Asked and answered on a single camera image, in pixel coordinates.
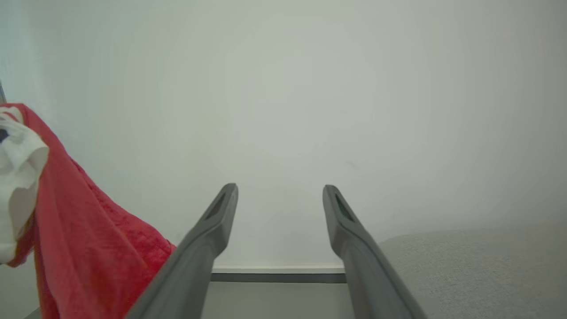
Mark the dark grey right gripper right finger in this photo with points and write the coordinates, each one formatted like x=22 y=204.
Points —
x=367 y=266

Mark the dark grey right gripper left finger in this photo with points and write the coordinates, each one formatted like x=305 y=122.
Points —
x=195 y=261

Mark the red garment with white trim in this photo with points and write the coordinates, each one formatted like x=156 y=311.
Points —
x=88 y=248

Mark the grey fabric sofa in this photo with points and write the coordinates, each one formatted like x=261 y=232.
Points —
x=487 y=274

